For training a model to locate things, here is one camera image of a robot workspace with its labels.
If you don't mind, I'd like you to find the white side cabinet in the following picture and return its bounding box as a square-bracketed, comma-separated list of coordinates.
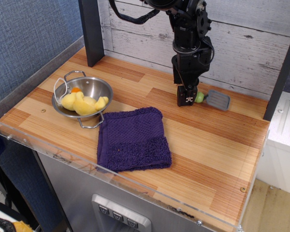
[256, 92, 290, 193]

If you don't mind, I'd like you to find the yellow plush duck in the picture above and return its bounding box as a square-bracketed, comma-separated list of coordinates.
[60, 87, 109, 116]

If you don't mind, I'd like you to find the silver button control panel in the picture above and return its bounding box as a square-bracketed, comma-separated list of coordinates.
[91, 194, 152, 232]

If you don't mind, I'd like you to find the dark grey right post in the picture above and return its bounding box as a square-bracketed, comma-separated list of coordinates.
[263, 0, 290, 121]

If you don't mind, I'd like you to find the clear acrylic front guard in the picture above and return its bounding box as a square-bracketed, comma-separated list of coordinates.
[0, 112, 268, 232]

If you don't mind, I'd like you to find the green handled grey spatula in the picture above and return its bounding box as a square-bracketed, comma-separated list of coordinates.
[186, 87, 231, 111]

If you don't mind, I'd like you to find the dark grey post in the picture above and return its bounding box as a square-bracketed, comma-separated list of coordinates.
[78, 0, 104, 67]
[263, 0, 290, 121]

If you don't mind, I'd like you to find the stainless steel bowl with handles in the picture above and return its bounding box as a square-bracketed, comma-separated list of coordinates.
[52, 71, 113, 129]

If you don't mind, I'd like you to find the stainless steel cabinet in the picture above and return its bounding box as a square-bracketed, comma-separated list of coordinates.
[37, 152, 208, 232]

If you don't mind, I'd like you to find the dark grey left post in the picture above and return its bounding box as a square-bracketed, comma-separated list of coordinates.
[78, 0, 104, 67]

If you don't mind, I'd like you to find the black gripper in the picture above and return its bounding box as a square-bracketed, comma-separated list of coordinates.
[172, 36, 215, 106]

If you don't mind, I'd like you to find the purple terry cloth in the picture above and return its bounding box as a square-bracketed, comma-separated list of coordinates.
[97, 107, 172, 172]

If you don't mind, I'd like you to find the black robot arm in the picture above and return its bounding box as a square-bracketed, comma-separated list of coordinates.
[145, 0, 215, 106]

